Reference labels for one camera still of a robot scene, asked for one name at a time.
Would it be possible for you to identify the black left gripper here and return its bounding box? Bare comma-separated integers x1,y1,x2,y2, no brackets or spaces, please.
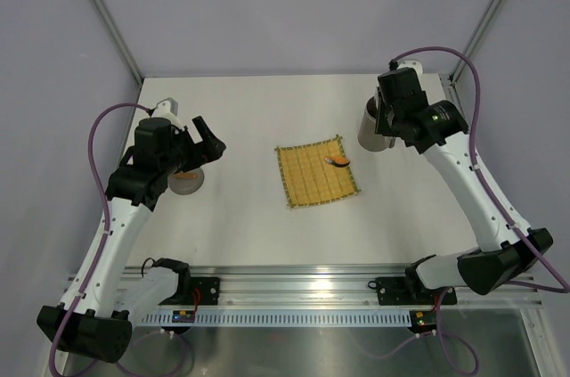
159,117,224,176

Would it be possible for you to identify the grey metal lunch canister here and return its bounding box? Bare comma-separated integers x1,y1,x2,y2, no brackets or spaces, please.
357,97,391,152

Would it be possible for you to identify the orange salmon slice toy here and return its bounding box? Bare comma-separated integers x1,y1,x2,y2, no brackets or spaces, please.
324,156,350,168

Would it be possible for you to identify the bamboo woven tray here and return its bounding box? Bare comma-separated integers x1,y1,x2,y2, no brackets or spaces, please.
274,135,361,209

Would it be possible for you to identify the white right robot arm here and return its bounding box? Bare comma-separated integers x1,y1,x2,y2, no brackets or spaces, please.
374,67,553,302

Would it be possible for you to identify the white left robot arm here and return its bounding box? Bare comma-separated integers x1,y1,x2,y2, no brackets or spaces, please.
37,116,226,364

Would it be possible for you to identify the grey canister lid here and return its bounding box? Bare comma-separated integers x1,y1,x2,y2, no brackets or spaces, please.
168,168,205,195

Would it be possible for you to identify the left small circuit board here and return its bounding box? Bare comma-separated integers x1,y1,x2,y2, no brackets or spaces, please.
172,310,196,324

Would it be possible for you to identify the small circuit board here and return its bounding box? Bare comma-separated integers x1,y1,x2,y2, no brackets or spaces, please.
172,310,196,324
411,311,436,326

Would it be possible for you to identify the right small circuit board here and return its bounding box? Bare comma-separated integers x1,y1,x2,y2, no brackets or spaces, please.
411,311,436,326

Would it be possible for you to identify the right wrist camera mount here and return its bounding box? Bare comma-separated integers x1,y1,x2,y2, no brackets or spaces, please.
388,60,424,76

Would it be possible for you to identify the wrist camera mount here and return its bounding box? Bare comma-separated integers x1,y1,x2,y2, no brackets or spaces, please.
388,60,424,76
151,97,182,127

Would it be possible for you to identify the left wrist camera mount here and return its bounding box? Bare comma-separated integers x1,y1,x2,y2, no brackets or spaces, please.
151,97,182,127

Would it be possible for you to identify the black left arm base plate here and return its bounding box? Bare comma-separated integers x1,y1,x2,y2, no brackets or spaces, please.
159,276,221,307

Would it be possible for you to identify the aluminium front rail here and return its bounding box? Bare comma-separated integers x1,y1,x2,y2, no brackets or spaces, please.
116,265,542,309

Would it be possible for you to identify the white slotted cable duct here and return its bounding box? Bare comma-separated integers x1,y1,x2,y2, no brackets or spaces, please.
138,310,411,328

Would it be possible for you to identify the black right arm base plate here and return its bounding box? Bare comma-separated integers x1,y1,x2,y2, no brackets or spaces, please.
367,276,442,306

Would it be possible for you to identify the right aluminium frame post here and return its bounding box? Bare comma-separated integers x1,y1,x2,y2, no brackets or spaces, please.
463,0,507,61

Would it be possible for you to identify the aluminium frame post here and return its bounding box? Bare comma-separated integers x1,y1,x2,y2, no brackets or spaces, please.
88,0,144,89
463,0,507,61

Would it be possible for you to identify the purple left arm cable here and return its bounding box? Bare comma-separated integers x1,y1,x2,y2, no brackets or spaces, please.
47,102,201,376

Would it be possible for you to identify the left aluminium frame post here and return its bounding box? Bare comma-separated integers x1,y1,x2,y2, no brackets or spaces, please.
88,0,144,89

